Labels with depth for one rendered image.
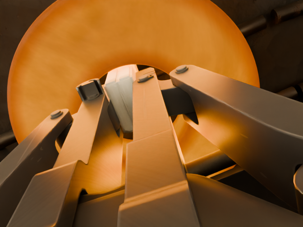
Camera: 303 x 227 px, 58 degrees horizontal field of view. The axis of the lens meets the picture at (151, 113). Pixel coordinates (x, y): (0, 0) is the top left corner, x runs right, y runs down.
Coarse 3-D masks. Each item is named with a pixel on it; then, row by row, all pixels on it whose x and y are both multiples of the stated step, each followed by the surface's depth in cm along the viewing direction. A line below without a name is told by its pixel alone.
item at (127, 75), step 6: (126, 66) 16; (132, 66) 16; (120, 72) 15; (126, 72) 14; (132, 72) 15; (120, 78) 14; (126, 78) 14; (132, 78) 14; (120, 84) 14; (126, 84) 14; (132, 84) 14; (126, 90) 14; (132, 90) 14; (126, 96) 14; (132, 96) 14; (126, 102) 14; (132, 102) 14; (132, 108) 14; (132, 114) 14
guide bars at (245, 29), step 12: (300, 0) 22; (276, 12) 22; (288, 12) 21; (300, 12) 22; (240, 24) 22; (252, 24) 22; (264, 24) 22; (156, 72) 23; (300, 84) 22; (288, 96) 22; (300, 96) 22; (12, 132) 24; (0, 144) 24; (12, 144) 25
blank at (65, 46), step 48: (96, 0) 14; (144, 0) 14; (192, 0) 14; (48, 48) 15; (96, 48) 15; (144, 48) 15; (192, 48) 15; (240, 48) 15; (48, 96) 16; (192, 144) 18
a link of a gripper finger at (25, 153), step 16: (64, 112) 13; (48, 128) 12; (64, 128) 12; (32, 144) 11; (48, 144) 11; (16, 160) 10; (32, 160) 10; (48, 160) 11; (0, 176) 9; (16, 176) 9; (32, 176) 10; (0, 192) 8; (16, 192) 9; (0, 208) 8; (0, 224) 8
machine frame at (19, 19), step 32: (0, 0) 21; (32, 0) 22; (224, 0) 22; (256, 0) 22; (288, 0) 22; (0, 32) 22; (288, 32) 23; (0, 64) 23; (256, 64) 24; (288, 64) 24; (0, 96) 24; (0, 128) 25; (0, 160) 26
